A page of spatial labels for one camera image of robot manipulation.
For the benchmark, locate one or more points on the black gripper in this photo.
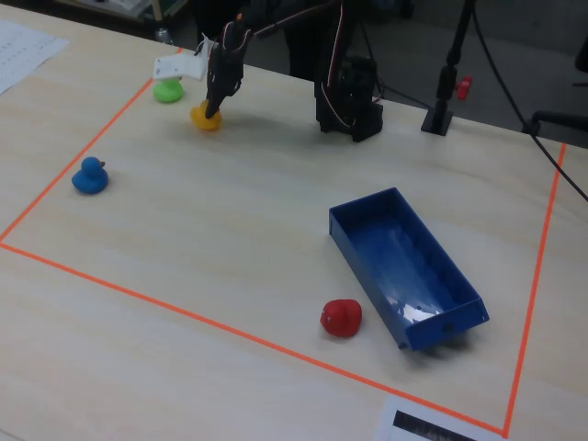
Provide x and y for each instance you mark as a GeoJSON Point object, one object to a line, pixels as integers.
{"type": "Point", "coordinates": [223, 79]}

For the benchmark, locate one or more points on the yellow rubber duck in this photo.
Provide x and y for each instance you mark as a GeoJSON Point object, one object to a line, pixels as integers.
{"type": "Point", "coordinates": [206, 121]}

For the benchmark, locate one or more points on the green rubber duck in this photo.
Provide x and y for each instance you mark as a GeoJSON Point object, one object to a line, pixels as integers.
{"type": "Point", "coordinates": [168, 92]}

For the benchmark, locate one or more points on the blue rubber duck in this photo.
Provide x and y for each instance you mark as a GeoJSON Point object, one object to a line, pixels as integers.
{"type": "Point", "coordinates": [89, 177]}

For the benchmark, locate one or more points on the blue plastic box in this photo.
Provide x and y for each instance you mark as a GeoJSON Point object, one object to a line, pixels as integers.
{"type": "Point", "coordinates": [404, 266]}

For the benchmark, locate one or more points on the red rubber duck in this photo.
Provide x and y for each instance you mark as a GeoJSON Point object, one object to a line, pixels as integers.
{"type": "Point", "coordinates": [342, 318]}

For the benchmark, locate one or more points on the background shelf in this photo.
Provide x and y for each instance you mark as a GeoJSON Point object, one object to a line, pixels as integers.
{"type": "Point", "coordinates": [124, 9]}

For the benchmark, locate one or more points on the white printed paper sheet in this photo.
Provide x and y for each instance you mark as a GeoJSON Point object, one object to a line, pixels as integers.
{"type": "Point", "coordinates": [23, 50]}

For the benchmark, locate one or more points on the orange tape outline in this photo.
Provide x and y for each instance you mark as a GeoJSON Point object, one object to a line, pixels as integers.
{"type": "Point", "coordinates": [138, 293]}

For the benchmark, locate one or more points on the red stand knob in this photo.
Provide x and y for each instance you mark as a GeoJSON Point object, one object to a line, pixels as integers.
{"type": "Point", "coordinates": [465, 88]}

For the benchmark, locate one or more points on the paper with black print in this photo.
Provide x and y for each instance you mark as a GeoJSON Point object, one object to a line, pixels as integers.
{"type": "Point", "coordinates": [413, 422]}

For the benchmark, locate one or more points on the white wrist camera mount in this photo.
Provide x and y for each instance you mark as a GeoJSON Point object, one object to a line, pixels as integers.
{"type": "Point", "coordinates": [179, 66]}

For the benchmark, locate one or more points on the black camera stand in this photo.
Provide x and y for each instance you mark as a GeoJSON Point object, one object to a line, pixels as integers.
{"type": "Point", "coordinates": [443, 92]}

